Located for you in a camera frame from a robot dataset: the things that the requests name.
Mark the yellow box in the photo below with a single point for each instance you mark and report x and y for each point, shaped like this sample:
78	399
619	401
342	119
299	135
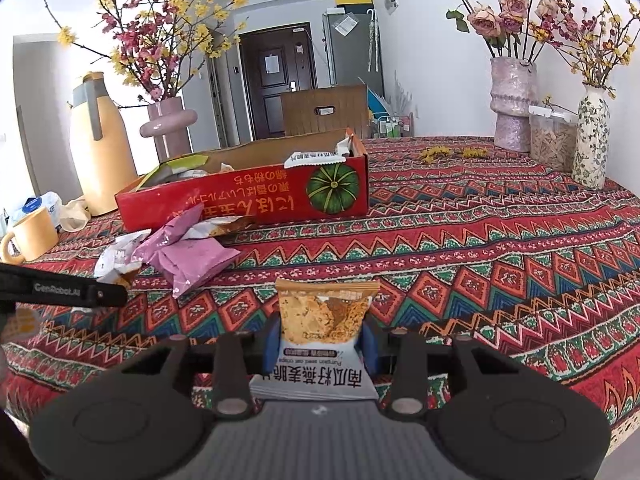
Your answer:
354	1

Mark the yellow thermos jug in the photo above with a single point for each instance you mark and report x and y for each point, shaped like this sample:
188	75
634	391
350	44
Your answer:
100	160

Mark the wooden chair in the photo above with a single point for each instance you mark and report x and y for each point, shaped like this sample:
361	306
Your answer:
300	120

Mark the clear lidded container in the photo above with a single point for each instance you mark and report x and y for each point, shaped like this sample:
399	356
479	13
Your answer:
552	140

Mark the red cardboard box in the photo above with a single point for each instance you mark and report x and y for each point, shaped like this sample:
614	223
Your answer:
225	195

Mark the crumpled paper cup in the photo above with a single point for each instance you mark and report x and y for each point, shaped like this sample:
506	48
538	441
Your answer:
75	215

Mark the dark door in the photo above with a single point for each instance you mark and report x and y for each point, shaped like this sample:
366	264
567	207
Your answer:
270	105

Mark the white door notice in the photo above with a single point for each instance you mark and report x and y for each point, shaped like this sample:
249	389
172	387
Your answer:
271	62

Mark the red yellow berry branches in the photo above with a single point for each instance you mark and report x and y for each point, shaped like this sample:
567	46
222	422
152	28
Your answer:
595	45

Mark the grey refrigerator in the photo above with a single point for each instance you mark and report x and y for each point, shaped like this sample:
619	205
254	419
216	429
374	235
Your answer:
350	60

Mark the small white snack packet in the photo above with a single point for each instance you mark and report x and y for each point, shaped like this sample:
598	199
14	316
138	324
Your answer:
315	158

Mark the small storage rack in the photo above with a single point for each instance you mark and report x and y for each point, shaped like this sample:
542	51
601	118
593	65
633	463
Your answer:
390	125

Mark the lime green snack packet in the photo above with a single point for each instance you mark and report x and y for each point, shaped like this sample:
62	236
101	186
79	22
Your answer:
170	167

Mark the orange snack packet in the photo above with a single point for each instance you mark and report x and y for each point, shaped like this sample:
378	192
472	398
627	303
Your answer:
20	325

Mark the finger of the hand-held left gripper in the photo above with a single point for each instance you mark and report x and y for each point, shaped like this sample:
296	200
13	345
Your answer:
112	296

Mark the dried pink roses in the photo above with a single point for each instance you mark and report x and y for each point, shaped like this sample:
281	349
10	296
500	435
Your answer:
512	7

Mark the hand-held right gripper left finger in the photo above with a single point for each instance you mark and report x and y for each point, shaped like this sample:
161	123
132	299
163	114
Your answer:
272	347

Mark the pale dried grass bunch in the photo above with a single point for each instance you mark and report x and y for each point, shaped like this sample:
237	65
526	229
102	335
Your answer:
402	95

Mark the textured pink vase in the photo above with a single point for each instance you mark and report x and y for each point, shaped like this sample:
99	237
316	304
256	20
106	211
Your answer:
512	105

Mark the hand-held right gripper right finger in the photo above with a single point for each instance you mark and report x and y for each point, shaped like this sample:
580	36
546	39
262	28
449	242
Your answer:
371	350

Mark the pink yellow blossom branches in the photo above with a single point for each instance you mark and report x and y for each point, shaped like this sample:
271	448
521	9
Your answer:
145	45

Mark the yellow mug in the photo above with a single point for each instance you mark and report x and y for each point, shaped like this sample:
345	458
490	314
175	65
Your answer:
32	235

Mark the pink snack packet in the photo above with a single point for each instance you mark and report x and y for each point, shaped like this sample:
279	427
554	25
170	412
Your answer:
200	260
175	232

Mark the silver white snack packet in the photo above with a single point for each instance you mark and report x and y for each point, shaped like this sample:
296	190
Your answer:
120	255

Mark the paper note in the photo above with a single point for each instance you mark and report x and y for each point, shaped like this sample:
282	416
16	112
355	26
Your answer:
346	23

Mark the floral print vase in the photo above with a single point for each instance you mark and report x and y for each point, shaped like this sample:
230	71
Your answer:
590	145

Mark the white umbrella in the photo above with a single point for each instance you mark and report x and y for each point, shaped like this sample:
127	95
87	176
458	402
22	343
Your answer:
372	40

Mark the orange white cracker packet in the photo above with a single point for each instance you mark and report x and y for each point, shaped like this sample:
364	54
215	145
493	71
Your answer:
350	145
220	225
320	320

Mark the fallen yellow petals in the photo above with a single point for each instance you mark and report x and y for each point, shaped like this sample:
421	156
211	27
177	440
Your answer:
445	154

